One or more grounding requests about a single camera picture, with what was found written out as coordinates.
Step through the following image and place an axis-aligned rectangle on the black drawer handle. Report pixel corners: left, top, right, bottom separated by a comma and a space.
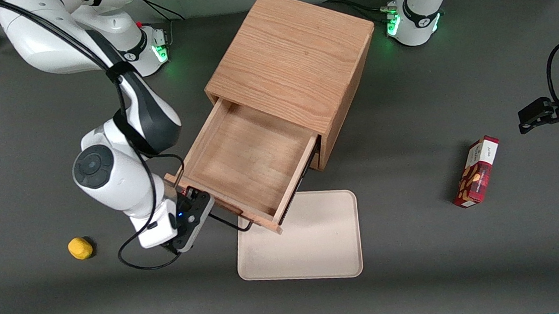
207, 206, 255, 235

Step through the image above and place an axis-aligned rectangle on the wooden drawer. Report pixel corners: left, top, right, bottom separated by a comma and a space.
157, 89, 328, 244

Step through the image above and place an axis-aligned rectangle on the wooden drawer cabinet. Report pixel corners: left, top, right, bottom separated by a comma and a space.
197, 0, 388, 181

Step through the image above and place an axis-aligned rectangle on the yellow lemon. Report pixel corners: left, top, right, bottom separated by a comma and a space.
67, 236, 95, 262

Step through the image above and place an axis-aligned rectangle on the red snack box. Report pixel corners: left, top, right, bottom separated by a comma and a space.
448, 134, 506, 210

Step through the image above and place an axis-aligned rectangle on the beige plastic tray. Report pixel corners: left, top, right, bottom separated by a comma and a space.
231, 187, 365, 288

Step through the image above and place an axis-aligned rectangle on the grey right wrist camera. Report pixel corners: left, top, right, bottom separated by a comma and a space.
165, 185, 219, 254

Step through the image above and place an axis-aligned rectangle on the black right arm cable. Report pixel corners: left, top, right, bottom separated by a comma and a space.
0, 0, 196, 284

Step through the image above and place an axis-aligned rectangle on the black base power cable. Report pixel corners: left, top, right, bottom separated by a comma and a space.
321, 0, 395, 23
136, 0, 185, 26

